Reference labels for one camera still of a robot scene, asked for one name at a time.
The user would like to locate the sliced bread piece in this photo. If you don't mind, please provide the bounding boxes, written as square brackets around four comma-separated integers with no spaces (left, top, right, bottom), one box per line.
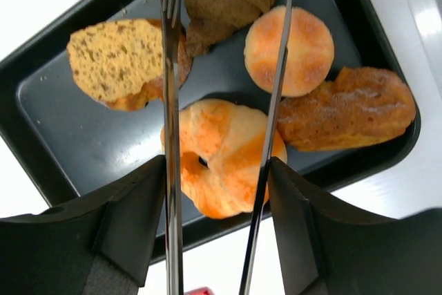
[66,19,163,102]

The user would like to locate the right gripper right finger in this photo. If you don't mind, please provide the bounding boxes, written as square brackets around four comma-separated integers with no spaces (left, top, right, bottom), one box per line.
[269,158,441,294]

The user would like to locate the metal serving tongs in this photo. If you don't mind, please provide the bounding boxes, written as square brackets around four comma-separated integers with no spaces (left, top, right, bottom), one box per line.
[160,0,292,294]

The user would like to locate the round bun right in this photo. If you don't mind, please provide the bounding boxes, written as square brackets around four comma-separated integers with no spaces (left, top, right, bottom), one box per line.
[243,6,335,98]

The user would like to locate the brown oblong pastry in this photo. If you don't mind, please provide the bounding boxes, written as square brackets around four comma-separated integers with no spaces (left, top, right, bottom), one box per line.
[277,67,416,151]

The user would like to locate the large glazed bagel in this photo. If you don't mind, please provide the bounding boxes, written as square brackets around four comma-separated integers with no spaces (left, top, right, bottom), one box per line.
[179,99,267,219]

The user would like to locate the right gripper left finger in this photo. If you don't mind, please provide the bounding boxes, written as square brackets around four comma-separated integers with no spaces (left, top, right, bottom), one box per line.
[1,155,166,294]

